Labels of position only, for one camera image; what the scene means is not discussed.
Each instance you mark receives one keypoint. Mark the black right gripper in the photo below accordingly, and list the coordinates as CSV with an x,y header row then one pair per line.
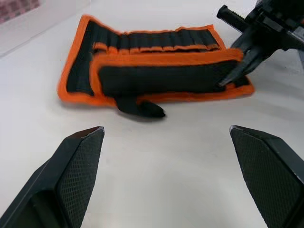
x,y
275,26

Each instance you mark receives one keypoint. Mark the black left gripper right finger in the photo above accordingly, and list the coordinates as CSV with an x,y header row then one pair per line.
x,y
268,175

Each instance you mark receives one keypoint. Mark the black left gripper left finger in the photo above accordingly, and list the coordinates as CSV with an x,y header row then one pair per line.
x,y
71,180

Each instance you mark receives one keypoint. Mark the orange and black tool roll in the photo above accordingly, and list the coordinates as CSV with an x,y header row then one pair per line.
x,y
152,76

